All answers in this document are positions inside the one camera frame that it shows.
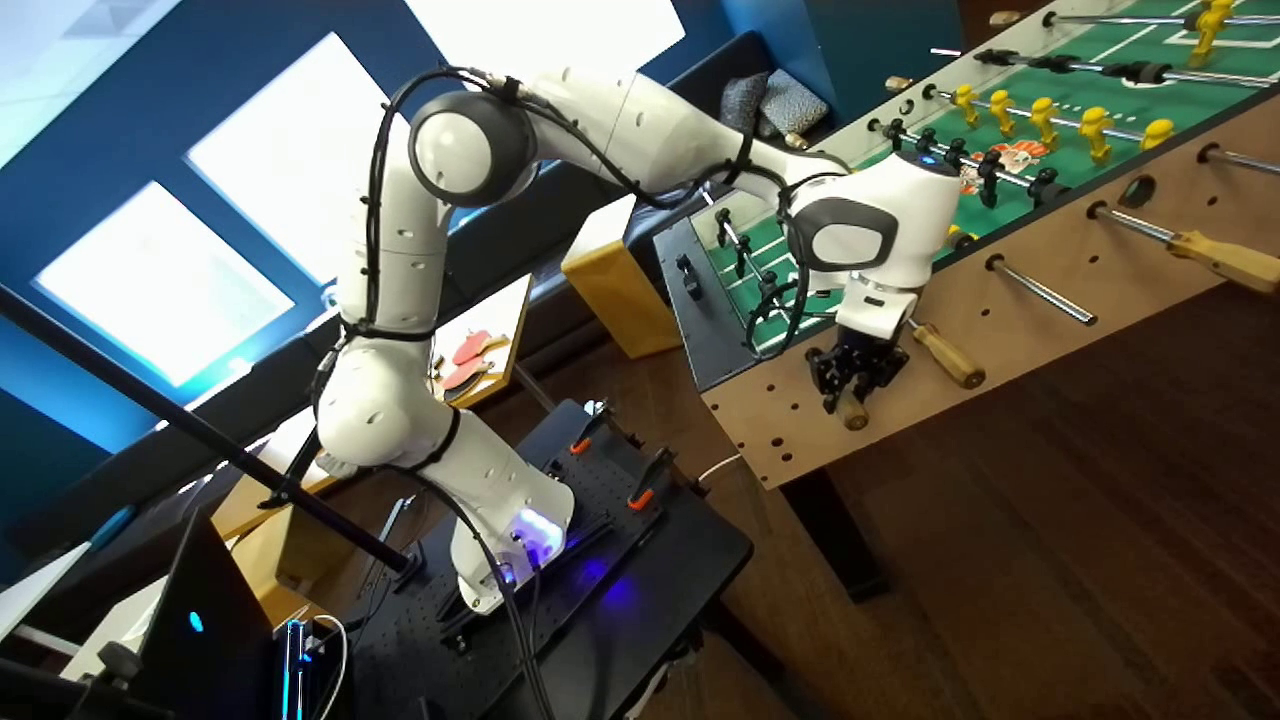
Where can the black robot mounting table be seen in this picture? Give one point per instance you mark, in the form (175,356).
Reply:
(640,587)

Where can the bright window pane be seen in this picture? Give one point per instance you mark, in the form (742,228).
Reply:
(547,42)
(161,287)
(283,162)

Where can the foosball table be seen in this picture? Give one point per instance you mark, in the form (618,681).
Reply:
(1066,362)

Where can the black laptop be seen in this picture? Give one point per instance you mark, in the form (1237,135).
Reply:
(214,643)

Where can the dark couch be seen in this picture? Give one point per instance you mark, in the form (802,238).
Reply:
(692,81)

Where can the grey pillow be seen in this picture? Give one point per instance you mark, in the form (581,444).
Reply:
(742,103)

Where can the cardboard box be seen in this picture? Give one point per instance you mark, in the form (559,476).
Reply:
(284,563)

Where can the rod with three black players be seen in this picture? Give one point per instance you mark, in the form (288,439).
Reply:
(856,419)
(1053,63)

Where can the black score counter beads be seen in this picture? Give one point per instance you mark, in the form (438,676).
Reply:
(688,281)

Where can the black diagonal stand pole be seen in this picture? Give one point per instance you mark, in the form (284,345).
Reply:
(201,434)

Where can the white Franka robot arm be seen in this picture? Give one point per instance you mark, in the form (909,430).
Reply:
(401,267)

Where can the rod with two black players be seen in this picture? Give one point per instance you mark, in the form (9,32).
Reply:
(951,356)

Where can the rod with five black players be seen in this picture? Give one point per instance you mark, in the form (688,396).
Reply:
(1224,261)

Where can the yellow wooden side table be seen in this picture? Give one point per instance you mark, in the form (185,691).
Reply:
(623,287)

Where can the light pillow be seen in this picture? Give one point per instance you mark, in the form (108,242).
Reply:
(796,103)

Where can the rod with three yellow players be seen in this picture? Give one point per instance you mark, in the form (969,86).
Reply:
(1044,288)

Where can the rod with two yellow players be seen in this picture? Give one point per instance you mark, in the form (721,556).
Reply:
(1210,42)

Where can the red table tennis paddle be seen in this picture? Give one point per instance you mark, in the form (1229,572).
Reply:
(472,350)

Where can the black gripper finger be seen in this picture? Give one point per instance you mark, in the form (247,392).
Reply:
(882,380)
(833,385)

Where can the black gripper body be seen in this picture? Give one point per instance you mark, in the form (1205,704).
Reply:
(866,353)

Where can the rod with five yellow players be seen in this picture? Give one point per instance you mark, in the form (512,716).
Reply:
(1096,130)

